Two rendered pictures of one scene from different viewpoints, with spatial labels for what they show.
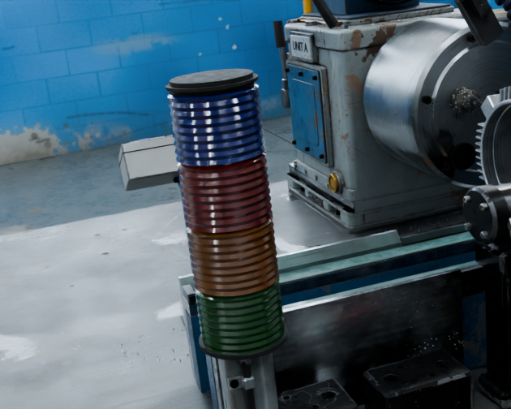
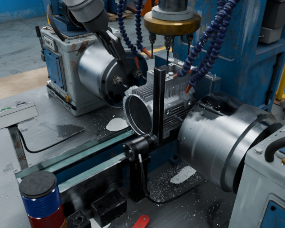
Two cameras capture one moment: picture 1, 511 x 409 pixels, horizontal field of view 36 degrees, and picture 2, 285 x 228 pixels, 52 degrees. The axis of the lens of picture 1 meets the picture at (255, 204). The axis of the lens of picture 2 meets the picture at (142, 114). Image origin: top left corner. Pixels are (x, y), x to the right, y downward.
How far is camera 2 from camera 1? 0.31 m
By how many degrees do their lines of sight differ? 26
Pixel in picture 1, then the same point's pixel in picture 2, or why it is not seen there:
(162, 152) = not seen: outside the picture
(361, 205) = (78, 107)
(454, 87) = (113, 75)
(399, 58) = (92, 61)
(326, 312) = (76, 187)
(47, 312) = not seen: outside the picture
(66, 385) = not seen: outside the picture
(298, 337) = (66, 198)
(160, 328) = (5, 178)
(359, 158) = (77, 91)
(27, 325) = not seen: outside the picture
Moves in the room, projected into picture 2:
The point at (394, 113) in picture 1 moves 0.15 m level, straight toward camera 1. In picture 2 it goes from (91, 83) to (94, 102)
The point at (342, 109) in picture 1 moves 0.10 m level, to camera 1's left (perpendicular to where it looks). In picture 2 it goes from (69, 73) to (46, 77)
